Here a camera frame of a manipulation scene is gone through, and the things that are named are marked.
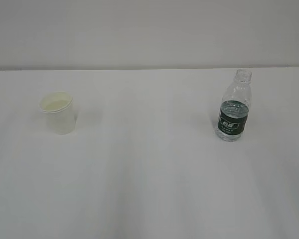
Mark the clear green-label water bottle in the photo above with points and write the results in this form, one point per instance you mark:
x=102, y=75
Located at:
x=235, y=107

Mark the white paper cup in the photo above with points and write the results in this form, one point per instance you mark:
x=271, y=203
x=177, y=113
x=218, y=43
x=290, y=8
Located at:
x=59, y=113

